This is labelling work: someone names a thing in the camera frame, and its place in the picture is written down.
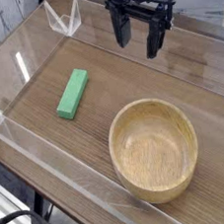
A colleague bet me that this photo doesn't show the green rectangular block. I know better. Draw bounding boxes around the green rectangular block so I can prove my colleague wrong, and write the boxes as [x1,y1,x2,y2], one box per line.
[57,69,88,119]

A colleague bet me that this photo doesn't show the black table leg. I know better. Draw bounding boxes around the black table leg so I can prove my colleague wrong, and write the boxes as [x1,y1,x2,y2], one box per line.
[33,191,44,216]

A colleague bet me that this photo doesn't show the clear acrylic tray walls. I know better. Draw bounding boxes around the clear acrylic tray walls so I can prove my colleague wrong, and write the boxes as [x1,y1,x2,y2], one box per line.
[0,0,224,224]

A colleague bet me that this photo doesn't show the brown wooden bowl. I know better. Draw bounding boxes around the brown wooden bowl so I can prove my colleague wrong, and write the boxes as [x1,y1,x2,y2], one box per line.
[109,99,199,204]

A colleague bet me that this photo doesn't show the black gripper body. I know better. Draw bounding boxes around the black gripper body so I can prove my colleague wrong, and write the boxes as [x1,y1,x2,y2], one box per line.
[106,0,175,30]

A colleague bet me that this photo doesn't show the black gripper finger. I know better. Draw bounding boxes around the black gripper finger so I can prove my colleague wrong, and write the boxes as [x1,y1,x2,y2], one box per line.
[146,18,165,58]
[109,4,131,48]

